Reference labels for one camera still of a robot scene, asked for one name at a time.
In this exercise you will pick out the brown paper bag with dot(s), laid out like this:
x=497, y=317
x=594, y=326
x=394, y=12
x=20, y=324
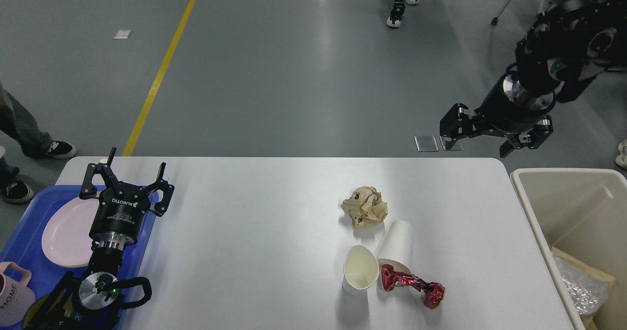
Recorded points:
x=597, y=271

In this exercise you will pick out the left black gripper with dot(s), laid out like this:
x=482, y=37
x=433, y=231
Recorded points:
x=122, y=215

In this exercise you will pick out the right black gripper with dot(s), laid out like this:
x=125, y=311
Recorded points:
x=509, y=110

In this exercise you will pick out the pink plate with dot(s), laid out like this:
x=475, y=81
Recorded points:
x=65, y=240

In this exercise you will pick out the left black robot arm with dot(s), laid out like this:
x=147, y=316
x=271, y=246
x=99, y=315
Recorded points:
x=94, y=300

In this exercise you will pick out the right metal floor plate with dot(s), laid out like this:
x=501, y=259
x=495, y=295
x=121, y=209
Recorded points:
x=450, y=144

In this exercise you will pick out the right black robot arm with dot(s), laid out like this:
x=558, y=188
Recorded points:
x=558, y=58

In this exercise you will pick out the beige plastic bin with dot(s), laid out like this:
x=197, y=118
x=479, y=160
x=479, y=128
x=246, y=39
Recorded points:
x=583, y=212

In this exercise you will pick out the shoe at right edge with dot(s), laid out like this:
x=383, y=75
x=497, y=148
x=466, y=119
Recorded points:
x=621, y=159

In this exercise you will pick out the metal floor plate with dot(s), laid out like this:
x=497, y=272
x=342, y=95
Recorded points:
x=426, y=143
x=450, y=144

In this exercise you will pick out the white paper on floor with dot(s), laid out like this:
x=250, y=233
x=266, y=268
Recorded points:
x=122, y=34

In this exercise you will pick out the dark teal mug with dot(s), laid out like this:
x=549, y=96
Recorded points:
x=38, y=304

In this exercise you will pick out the left metal floor plate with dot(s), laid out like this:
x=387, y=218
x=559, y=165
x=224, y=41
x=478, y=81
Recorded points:
x=426, y=143

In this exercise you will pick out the white paper cup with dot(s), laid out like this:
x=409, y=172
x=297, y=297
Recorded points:
x=397, y=247
x=360, y=271

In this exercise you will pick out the lying white paper cup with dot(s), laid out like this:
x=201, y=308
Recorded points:
x=397, y=247

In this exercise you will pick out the aluminium foil sheet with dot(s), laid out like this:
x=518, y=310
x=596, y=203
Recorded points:
x=583, y=286

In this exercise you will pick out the brown paper ball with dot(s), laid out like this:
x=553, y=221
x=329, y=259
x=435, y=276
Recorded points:
x=365, y=207

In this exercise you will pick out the pink mug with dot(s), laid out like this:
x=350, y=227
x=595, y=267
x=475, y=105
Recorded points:
x=15, y=296

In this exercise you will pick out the blue plastic tray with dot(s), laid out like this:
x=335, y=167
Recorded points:
x=25, y=246

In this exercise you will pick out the red foil wrapper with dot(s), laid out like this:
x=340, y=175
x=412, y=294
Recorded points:
x=391, y=279

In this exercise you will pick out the shoe at edge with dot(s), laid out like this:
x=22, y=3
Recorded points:
x=18, y=123
x=13, y=189
x=621, y=159

